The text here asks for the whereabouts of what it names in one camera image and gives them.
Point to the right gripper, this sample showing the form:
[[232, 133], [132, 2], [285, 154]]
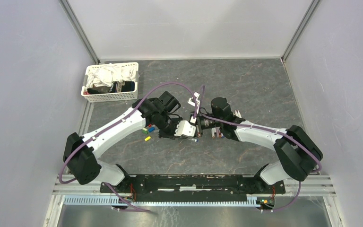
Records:
[[200, 123]]

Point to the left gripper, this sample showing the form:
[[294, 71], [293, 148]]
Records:
[[170, 135]]

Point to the pink highlighter pen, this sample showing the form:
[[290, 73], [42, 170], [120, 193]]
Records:
[[213, 133]]

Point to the brown cap pen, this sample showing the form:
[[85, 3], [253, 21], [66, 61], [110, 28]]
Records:
[[218, 134]]

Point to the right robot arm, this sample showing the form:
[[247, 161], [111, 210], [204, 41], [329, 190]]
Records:
[[298, 156]]

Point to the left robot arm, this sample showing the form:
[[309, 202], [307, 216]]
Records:
[[82, 153]]

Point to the black item in basket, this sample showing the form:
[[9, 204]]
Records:
[[116, 87]]

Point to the white plastic basket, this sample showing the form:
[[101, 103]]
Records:
[[110, 96]]

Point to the white cloth in basket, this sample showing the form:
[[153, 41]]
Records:
[[106, 74]]

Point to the right base electronics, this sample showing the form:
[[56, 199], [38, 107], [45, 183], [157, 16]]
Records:
[[266, 203]]

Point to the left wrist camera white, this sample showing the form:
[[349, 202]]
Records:
[[185, 129]]

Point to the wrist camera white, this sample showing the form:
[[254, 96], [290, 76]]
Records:
[[195, 102], [185, 129]]

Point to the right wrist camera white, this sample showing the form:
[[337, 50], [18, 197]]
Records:
[[195, 102]]

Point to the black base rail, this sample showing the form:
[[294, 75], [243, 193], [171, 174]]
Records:
[[196, 188]]

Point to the grey slotted cable duct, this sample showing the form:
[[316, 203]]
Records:
[[115, 201]]

